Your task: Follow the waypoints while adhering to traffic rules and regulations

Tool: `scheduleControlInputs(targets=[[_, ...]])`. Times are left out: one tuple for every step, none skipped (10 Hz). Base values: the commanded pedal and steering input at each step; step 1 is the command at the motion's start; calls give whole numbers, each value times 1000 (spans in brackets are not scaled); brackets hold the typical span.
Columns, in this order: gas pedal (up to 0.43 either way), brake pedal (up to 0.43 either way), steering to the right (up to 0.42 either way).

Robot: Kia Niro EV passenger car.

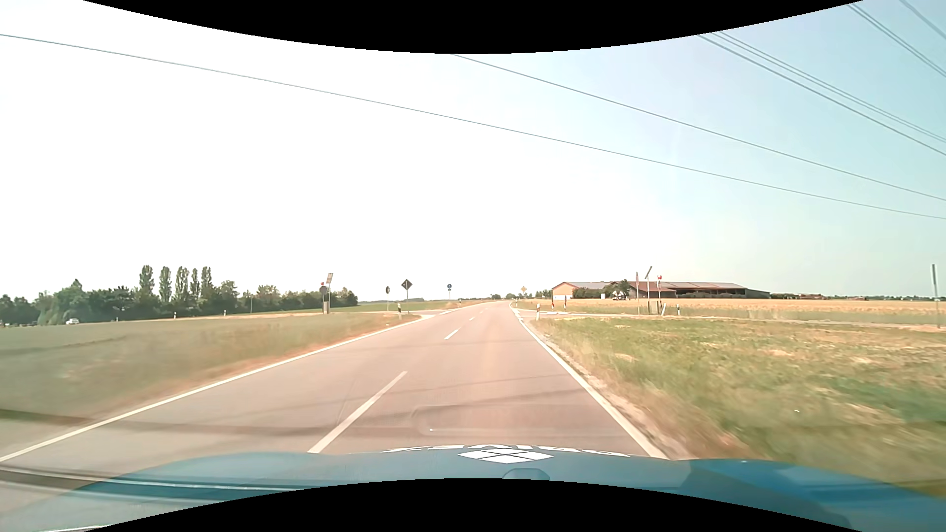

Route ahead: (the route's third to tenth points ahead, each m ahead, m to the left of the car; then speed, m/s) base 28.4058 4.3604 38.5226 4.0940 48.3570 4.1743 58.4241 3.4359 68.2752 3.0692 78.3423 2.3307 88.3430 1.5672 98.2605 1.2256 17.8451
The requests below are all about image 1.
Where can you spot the grey asphalt road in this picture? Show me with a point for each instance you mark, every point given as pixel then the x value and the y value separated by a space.
pixel 480 369

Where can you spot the road markings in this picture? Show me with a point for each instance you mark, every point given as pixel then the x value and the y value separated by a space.
pixel 360 414

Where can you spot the long farm building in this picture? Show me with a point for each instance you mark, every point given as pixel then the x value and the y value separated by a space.
pixel 665 289

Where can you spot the car's own bonnet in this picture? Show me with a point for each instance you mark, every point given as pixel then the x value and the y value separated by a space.
pixel 473 469

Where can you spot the yellow grain field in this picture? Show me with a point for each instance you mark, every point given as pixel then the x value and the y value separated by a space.
pixel 739 307

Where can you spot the dry grass verge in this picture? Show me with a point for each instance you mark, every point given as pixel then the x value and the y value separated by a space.
pixel 739 377
pixel 148 355

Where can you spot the row of trees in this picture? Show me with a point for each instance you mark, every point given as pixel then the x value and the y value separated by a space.
pixel 170 295

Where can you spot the grey pole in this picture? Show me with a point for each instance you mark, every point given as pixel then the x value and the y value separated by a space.
pixel 935 292

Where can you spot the lamp post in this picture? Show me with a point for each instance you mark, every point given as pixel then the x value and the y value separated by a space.
pixel 648 284

